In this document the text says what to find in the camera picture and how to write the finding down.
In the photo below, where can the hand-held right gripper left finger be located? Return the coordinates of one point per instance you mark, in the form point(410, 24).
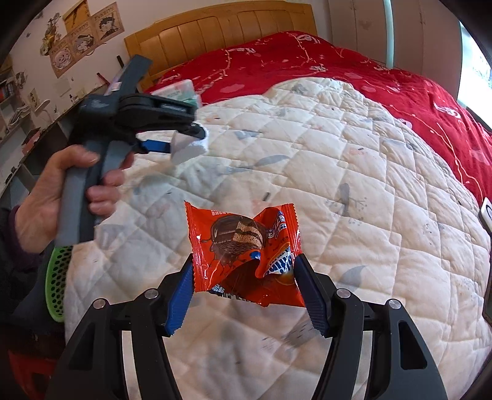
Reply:
point(180, 304)

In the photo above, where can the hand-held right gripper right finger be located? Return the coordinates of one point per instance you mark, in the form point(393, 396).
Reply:
point(313, 296)

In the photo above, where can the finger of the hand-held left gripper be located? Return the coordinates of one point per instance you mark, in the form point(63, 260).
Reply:
point(161, 115)
point(153, 146)

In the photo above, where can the orange snack wrapper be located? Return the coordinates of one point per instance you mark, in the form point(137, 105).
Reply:
point(230, 238)

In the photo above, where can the green perforated basket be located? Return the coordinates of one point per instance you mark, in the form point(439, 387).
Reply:
point(57, 284)

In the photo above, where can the person's left forearm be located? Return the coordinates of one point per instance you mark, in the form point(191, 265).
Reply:
point(15, 250)

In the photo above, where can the person's left hand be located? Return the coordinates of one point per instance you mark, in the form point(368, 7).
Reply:
point(38, 207)

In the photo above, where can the green tissue pack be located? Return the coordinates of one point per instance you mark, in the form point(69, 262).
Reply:
point(176, 92)

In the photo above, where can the white bookshelf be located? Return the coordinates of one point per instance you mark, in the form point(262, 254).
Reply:
point(11, 96)

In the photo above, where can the wooden headboard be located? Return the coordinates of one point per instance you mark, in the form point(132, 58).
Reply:
point(230, 23)

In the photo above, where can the white quilted blanket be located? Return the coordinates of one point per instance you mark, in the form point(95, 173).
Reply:
point(307, 173)

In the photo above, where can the red plastic stool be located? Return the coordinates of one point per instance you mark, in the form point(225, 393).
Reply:
point(27, 373)

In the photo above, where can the white flat device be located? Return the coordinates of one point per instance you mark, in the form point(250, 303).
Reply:
point(486, 214)

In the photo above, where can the red printed bedsheet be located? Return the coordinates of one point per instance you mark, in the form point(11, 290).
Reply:
point(346, 57)

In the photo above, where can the white wardrobe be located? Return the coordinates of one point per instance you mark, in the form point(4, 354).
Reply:
point(365, 27)

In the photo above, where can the window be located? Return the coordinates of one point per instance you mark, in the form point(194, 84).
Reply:
point(478, 65)

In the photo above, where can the wall poster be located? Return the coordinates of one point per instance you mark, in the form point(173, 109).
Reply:
point(62, 61)
point(108, 23)
point(77, 15)
point(85, 43)

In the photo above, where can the cartoon wall sticker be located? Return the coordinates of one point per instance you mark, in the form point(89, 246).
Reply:
point(52, 34)

